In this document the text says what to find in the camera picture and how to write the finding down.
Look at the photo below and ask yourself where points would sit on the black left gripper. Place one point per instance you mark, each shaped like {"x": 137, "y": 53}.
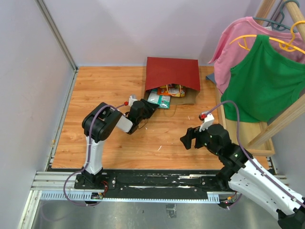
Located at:
{"x": 150, "y": 107}

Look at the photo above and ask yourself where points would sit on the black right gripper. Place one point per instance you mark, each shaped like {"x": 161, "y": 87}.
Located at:
{"x": 191, "y": 133}

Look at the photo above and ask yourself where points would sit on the teal Fox's mint candy bag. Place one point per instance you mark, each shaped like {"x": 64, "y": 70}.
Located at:
{"x": 163, "y": 101}

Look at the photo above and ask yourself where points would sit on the orange Fox's fruits candy bag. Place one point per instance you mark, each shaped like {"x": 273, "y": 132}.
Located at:
{"x": 175, "y": 90}

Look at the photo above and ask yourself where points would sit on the red paper bag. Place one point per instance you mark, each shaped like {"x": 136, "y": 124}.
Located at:
{"x": 162, "y": 71}

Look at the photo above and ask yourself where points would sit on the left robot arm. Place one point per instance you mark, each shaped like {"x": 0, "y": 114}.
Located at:
{"x": 97, "y": 126}

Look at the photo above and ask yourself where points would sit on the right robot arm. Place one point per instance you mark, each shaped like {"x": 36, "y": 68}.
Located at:
{"x": 242, "y": 173}

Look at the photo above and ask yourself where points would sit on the blue grey mat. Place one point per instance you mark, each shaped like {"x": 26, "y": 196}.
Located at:
{"x": 211, "y": 78}

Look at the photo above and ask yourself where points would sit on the green tank top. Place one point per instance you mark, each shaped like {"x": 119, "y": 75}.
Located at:
{"x": 263, "y": 84}

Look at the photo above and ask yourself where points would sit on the pink t-shirt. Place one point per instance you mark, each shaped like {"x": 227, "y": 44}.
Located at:
{"x": 227, "y": 56}

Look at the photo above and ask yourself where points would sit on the yellow clothes hanger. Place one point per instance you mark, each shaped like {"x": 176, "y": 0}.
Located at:
{"x": 286, "y": 46}

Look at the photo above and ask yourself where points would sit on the teal clothes hanger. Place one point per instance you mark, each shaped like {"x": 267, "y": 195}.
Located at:
{"x": 277, "y": 25}

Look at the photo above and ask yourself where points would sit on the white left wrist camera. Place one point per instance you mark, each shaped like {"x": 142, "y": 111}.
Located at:
{"x": 131, "y": 100}

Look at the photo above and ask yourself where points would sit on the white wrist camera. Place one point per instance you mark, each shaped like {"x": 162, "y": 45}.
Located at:
{"x": 207, "y": 120}
{"x": 131, "y": 100}

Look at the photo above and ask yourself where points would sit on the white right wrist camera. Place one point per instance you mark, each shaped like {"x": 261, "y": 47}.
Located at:
{"x": 207, "y": 120}

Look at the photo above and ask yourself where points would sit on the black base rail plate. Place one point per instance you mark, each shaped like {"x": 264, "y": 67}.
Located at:
{"x": 165, "y": 183}

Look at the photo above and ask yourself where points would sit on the grey cable duct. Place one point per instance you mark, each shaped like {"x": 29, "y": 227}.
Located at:
{"x": 97, "y": 197}

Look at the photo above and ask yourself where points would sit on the aluminium frame post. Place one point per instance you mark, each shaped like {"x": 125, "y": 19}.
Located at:
{"x": 56, "y": 33}

